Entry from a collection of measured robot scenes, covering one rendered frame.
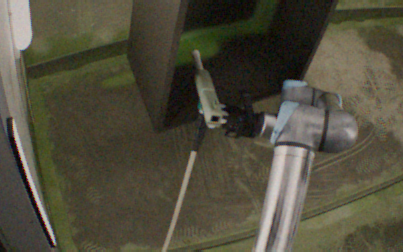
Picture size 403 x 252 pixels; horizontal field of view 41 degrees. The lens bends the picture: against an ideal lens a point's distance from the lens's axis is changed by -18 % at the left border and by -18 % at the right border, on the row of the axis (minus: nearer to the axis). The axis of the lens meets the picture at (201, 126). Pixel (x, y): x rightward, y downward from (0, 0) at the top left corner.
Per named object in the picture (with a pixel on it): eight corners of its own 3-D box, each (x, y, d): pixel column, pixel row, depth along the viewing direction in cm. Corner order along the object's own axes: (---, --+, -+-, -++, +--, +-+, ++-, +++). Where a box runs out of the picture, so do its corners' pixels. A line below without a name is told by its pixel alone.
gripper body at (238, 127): (222, 136, 216) (256, 142, 219) (230, 113, 212) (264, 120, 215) (218, 123, 223) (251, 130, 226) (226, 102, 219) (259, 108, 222)
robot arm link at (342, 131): (366, 122, 159) (341, 90, 225) (328, 113, 160) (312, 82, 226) (358, 163, 161) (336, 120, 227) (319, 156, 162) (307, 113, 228)
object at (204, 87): (206, 171, 212) (225, 109, 201) (192, 169, 211) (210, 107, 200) (188, 98, 253) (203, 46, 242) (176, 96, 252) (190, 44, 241)
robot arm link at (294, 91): (311, 84, 227) (306, 118, 227) (282, 77, 228) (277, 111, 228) (314, 83, 218) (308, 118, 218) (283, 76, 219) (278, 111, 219)
